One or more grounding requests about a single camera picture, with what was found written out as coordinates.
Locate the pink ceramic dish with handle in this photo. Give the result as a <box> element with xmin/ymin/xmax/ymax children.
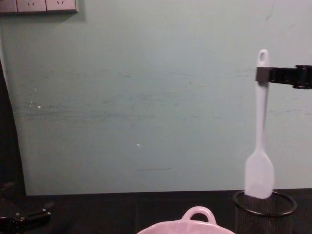
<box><xmin>136</xmin><ymin>206</ymin><xmax>236</xmax><ymax>234</ymax></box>

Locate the white wall socket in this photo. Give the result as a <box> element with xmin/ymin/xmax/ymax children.
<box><xmin>46</xmin><ymin>0</ymin><xmax>79</xmax><ymax>13</ymax></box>
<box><xmin>0</xmin><ymin>0</ymin><xmax>18</xmax><ymax>13</ymax></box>
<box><xmin>16</xmin><ymin>0</ymin><xmax>47</xmax><ymax>13</ymax></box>

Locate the white silicone spatula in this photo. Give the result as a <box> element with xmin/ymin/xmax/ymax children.
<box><xmin>244</xmin><ymin>49</ymin><xmax>275</xmax><ymax>199</ymax></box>

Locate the black mesh utensil holder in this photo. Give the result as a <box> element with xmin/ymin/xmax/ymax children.
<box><xmin>232</xmin><ymin>189</ymin><xmax>297</xmax><ymax>234</ymax></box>

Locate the black hanging cloth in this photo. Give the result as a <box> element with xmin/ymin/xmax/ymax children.
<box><xmin>0</xmin><ymin>58</ymin><xmax>27</xmax><ymax>196</ymax></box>

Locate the black table cloth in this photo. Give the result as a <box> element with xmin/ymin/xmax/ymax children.
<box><xmin>0</xmin><ymin>188</ymin><xmax>312</xmax><ymax>234</ymax></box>

